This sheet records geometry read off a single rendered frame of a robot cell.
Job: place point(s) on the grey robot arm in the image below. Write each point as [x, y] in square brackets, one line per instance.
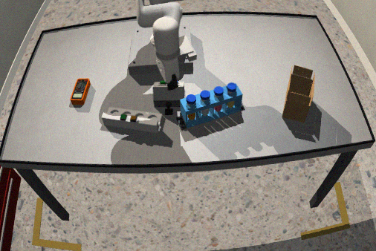
[164, 17]

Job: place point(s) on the blue tube rack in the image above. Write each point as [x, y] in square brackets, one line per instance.
[210, 104]

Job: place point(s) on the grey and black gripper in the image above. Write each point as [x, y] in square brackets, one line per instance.
[169, 71]

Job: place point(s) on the orange handheld multimeter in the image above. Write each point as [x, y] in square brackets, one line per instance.
[80, 92]

